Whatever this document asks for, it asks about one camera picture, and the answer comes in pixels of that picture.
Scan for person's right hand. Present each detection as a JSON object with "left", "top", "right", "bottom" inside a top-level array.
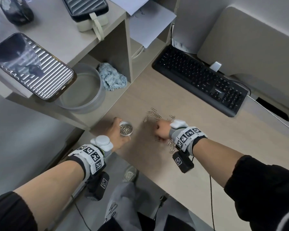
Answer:
[{"left": 155, "top": 119, "right": 174, "bottom": 142}]

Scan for person's left hand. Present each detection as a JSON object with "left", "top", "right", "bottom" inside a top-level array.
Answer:
[{"left": 106, "top": 117, "right": 132, "bottom": 152}]

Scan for clear jar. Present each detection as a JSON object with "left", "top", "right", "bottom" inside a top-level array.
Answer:
[{"left": 119, "top": 121, "right": 133, "bottom": 137}]

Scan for pile of silver paper clips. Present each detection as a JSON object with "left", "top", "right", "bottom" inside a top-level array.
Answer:
[{"left": 142, "top": 107, "right": 179, "bottom": 154}]

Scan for person's right forearm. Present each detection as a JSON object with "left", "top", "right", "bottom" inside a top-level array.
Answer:
[{"left": 192, "top": 138, "right": 244, "bottom": 188}]

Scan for person's left forearm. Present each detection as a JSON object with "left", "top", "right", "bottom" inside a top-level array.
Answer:
[{"left": 13, "top": 161, "right": 85, "bottom": 231}]

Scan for person's white shoe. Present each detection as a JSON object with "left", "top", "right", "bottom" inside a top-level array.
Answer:
[{"left": 122, "top": 165, "right": 138, "bottom": 183}]

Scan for person's grey trousers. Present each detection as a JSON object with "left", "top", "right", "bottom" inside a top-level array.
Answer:
[{"left": 103, "top": 181, "right": 207, "bottom": 231}]

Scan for white round tracker puck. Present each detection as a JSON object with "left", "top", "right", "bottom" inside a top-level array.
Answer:
[
  {"left": 90, "top": 135, "right": 114, "bottom": 152},
  {"left": 170, "top": 119, "right": 189, "bottom": 130}
]

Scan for grey marker wristband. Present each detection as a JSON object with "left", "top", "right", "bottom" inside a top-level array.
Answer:
[
  {"left": 66, "top": 143, "right": 106, "bottom": 182},
  {"left": 169, "top": 126, "right": 207, "bottom": 157}
]

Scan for pale blue crumpled cloth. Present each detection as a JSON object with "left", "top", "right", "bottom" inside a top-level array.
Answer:
[{"left": 98, "top": 62, "right": 128, "bottom": 91}]

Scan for black keyboard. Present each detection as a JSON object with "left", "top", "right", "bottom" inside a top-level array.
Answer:
[{"left": 152, "top": 44, "right": 249, "bottom": 118}]

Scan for white coiled tube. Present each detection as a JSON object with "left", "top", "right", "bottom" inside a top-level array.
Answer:
[{"left": 131, "top": 45, "right": 145, "bottom": 60}]

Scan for white printed paper slip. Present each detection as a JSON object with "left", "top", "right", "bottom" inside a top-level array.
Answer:
[{"left": 171, "top": 38, "right": 191, "bottom": 54}]

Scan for silver metal object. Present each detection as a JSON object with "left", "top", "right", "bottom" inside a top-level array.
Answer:
[{"left": 0, "top": 33, "right": 77, "bottom": 103}]

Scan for white paper sheet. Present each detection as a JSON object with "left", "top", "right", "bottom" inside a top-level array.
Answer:
[
  {"left": 129, "top": 0, "right": 177, "bottom": 49},
  {"left": 106, "top": 0, "right": 154, "bottom": 16}
]

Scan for black right sleeve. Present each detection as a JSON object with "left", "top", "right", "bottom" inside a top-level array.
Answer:
[{"left": 224, "top": 155, "right": 289, "bottom": 231}]

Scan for black sleeve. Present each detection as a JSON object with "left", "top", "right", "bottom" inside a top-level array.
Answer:
[
  {"left": 0, "top": 191, "right": 38, "bottom": 231},
  {"left": 224, "top": 155, "right": 289, "bottom": 231}
]

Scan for beige desk divider panel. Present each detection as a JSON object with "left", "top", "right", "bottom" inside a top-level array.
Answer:
[{"left": 197, "top": 6, "right": 289, "bottom": 113}]

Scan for black left sleeve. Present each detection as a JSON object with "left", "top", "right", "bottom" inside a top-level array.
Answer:
[{"left": 0, "top": 191, "right": 38, "bottom": 231}]

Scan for black ribbed device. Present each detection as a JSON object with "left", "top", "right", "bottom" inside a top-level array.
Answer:
[{"left": 61, "top": 0, "right": 109, "bottom": 22}]

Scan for black rounded pouch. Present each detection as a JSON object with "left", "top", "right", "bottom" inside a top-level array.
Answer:
[{"left": 0, "top": 0, "right": 35, "bottom": 26}]

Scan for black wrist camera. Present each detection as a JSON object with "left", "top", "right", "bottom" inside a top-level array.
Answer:
[
  {"left": 84, "top": 171, "right": 110, "bottom": 202},
  {"left": 172, "top": 151, "right": 195, "bottom": 174}
]

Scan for black camera cable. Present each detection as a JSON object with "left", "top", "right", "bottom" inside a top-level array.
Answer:
[
  {"left": 71, "top": 196, "right": 92, "bottom": 231},
  {"left": 209, "top": 175, "right": 216, "bottom": 231}
]

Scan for white cable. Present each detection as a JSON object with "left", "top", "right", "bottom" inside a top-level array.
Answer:
[{"left": 247, "top": 95, "right": 289, "bottom": 135}]

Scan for white box with strap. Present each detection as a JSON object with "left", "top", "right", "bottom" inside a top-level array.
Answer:
[{"left": 76, "top": 12, "right": 109, "bottom": 41}]

